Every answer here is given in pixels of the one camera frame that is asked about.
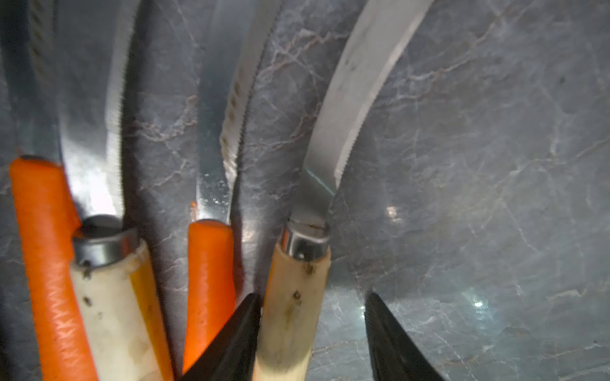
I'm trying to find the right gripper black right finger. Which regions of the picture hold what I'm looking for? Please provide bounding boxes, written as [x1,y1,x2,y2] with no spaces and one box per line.
[364,292,442,381]

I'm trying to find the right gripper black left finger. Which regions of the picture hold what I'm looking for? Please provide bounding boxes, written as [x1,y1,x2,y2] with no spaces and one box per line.
[181,293,262,381]

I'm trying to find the wooden handle sickle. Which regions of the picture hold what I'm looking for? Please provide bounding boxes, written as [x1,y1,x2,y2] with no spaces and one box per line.
[253,1,430,380]
[57,1,173,380]

